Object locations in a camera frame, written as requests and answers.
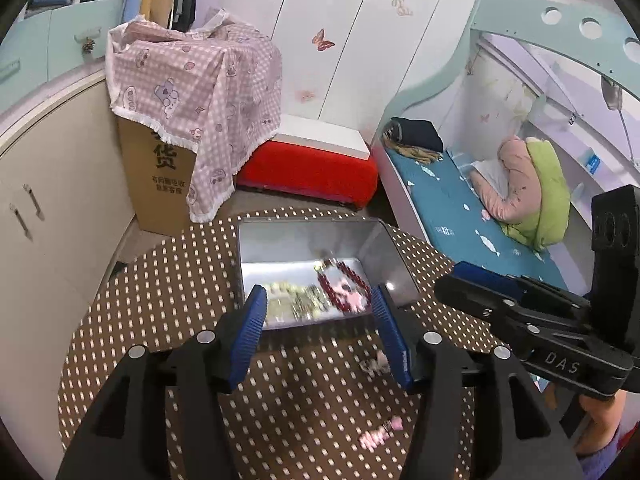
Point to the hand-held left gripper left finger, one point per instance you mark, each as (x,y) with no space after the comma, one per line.
(250,330)

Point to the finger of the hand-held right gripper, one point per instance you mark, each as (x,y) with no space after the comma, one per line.
(475,297)
(480,272)

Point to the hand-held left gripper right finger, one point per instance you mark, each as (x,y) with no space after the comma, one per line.
(395,335)

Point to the small pink white hair clip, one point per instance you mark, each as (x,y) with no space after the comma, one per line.
(375,365)

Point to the grey metal box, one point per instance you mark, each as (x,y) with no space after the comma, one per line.
(300,245)

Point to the person's right forearm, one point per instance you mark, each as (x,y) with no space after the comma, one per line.
(605,425)

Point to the blue printed bed sheet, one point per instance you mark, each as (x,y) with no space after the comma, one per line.
(450,200)

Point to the white pillow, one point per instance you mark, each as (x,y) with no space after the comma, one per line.
(487,172)

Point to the green quilt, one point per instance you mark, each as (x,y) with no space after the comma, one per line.
(545,195)

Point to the pink quilt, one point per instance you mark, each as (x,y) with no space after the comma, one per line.
(510,170)

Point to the tan folded garment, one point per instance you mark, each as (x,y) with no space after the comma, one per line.
(415,153)

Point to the small blue box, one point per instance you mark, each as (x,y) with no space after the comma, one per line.
(595,162)

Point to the dark folded clothes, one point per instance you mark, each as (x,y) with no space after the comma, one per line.
(417,132)

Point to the cardboard box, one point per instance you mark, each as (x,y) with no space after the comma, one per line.
(160,185)

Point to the red storage box white lid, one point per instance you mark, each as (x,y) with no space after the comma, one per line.
(310,170)

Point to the cream low cabinet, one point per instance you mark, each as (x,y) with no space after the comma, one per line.
(60,210)

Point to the faded pink flower sticker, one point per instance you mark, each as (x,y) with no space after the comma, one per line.
(306,95)

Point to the pink checked cloth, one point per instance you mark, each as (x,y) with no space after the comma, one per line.
(200,85)

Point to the beige butterfly sticker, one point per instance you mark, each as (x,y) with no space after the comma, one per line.
(401,5)

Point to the pine cone ornament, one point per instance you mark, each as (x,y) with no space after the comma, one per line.
(89,46)

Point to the pale green drawer cabinet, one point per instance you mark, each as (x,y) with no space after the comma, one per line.
(50,45)

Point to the folded blue jeans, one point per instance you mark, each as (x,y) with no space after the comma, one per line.
(50,2)

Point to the pale blue bunk bed frame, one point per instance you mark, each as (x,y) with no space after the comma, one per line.
(525,20)

